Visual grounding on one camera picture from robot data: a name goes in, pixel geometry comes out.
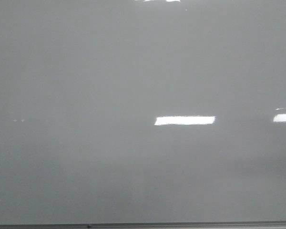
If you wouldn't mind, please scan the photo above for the white whiteboard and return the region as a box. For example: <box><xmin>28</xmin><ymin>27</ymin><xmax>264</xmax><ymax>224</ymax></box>
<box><xmin>0</xmin><ymin>0</ymin><xmax>286</xmax><ymax>224</ymax></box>

